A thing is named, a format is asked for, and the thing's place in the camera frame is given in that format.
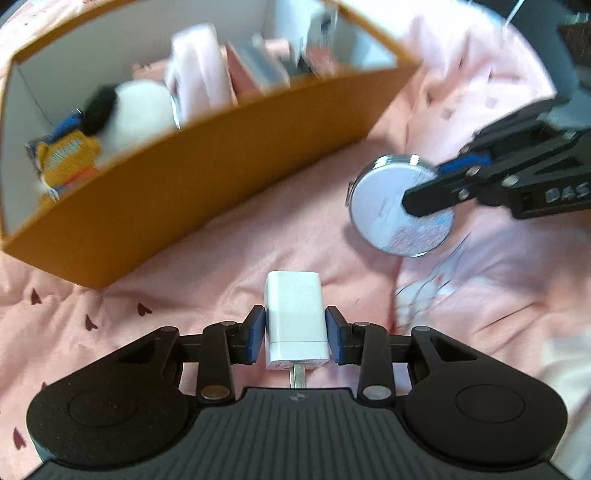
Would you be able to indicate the white and black plush toy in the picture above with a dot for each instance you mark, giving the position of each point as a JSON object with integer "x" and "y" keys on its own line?
{"x": 138, "y": 115}

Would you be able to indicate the white power adapter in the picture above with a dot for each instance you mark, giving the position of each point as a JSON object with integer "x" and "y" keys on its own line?
{"x": 295, "y": 314}

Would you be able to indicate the pink printed blanket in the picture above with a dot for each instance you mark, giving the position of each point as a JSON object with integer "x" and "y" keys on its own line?
{"x": 323, "y": 240}

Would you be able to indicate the orange cardboard box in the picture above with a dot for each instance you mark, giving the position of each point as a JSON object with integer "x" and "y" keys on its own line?
{"x": 184, "y": 194}

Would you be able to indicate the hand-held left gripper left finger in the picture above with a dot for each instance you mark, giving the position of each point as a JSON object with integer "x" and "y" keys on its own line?
{"x": 255, "y": 334}

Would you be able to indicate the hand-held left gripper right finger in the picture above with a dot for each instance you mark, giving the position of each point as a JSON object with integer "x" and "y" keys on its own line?
{"x": 336, "y": 334}

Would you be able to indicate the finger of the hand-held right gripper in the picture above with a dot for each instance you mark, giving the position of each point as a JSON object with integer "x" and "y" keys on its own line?
{"x": 443, "y": 196}
{"x": 466, "y": 162}

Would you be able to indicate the pink and grey case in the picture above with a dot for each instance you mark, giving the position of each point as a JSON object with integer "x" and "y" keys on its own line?
{"x": 258, "y": 69}

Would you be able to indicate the round silver mirror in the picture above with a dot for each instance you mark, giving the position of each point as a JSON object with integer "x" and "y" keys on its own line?
{"x": 385, "y": 219}

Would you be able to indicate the pink round pouch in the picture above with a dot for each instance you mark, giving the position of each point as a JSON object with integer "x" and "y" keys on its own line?
{"x": 198, "y": 69}

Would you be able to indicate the orange plush toy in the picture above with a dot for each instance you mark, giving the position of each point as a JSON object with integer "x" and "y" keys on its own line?
{"x": 69, "y": 154}

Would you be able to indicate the white lotion bottle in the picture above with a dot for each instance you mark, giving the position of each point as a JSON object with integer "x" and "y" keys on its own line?
{"x": 318, "y": 32}

